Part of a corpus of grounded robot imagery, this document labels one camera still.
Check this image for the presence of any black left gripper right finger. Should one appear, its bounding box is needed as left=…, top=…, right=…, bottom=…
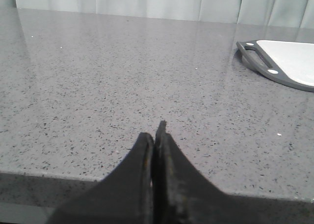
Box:
left=155, top=121, right=314, bottom=224

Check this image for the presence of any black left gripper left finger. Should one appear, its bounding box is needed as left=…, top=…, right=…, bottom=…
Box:
left=47, top=133, right=154, bottom=224

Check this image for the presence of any grey-white curtain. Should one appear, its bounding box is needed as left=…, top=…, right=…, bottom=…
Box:
left=0, top=0, right=314, bottom=28

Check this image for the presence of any white cutting board black handle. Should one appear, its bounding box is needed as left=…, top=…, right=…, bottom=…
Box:
left=236, top=40, right=314, bottom=92

